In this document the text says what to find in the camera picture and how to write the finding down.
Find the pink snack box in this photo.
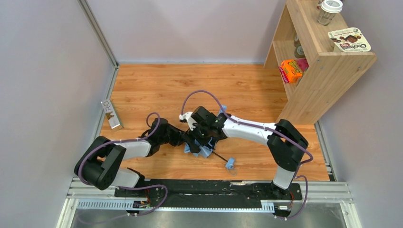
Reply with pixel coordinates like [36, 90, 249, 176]
[296, 58, 309, 72]

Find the glass jar white lid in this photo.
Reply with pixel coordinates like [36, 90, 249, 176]
[317, 0, 343, 26]

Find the light blue folding umbrella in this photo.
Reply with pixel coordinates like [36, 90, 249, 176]
[184, 106, 237, 176]

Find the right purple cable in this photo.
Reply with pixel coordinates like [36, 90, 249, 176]
[181, 90, 314, 220]

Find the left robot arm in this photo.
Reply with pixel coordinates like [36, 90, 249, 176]
[74, 118, 185, 190]

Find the aluminium frame post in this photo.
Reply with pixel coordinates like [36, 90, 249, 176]
[78, 0, 119, 68]

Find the wooden shelf unit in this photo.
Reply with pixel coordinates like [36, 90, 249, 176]
[264, 0, 377, 124]

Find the Chobani yogurt cup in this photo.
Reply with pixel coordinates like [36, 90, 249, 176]
[328, 27, 371, 53]

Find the purple cable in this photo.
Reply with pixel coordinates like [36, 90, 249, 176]
[77, 112, 169, 218]
[181, 90, 314, 220]

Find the small RO labelled box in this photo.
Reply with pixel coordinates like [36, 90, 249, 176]
[101, 99, 124, 131]

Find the orange snack box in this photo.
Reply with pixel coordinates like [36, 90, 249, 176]
[279, 59, 305, 83]

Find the small bottle on shelf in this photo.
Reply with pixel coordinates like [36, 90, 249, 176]
[293, 35, 305, 58]

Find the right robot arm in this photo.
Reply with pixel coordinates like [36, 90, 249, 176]
[179, 106, 309, 190]

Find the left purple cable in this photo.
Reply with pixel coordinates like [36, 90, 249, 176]
[77, 112, 169, 218]

